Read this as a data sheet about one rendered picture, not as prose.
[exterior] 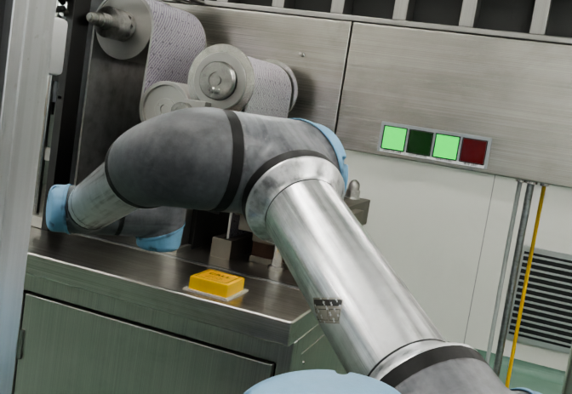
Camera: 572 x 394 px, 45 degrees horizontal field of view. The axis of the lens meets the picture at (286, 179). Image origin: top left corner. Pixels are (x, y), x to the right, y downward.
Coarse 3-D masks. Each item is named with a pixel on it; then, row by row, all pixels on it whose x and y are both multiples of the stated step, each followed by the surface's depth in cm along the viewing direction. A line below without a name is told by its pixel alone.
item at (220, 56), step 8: (208, 56) 140; (216, 56) 139; (224, 56) 139; (232, 56) 138; (200, 64) 141; (232, 64) 138; (240, 64) 138; (200, 72) 141; (240, 72) 138; (240, 80) 138; (200, 88) 141; (240, 88) 138; (200, 96) 141; (232, 96) 138; (240, 96) 138; (216, 104) 140; (224, 104) 139; (232, 104) 139
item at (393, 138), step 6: (384, 132) 161; (390, 132) 161; (396, 132) 160; (402, 132) 160; (384, 138) 161; (390, 138) 161; (396, 138) 160; (402, 138) 160; (384, 144) 161; (390, 144) 161; (396, 144) 161; (402, 144) 160; (402, 150) 160
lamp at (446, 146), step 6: (438, 138) 157; (444, 138) 157; (450, 138) 156; (456, 138) 156; (438, 144) 157; (444, 144) 157; (450, 144) 156; (456, 144) 156; (438, 150) 157; (444, 150) 157; (450, 150) 156; (456, 150) 156; (438, 156) 157; (444, 156) 157; (450, 156) 156
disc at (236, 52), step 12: (216, 48) 140; (228, 48) 139; (240, 60) 138; (192, 72) 142; (252, 72) 137; (192, 84) 142; (252, 84) 137; (192, 96) 142; (228, 108) 139; (240, 108) 138
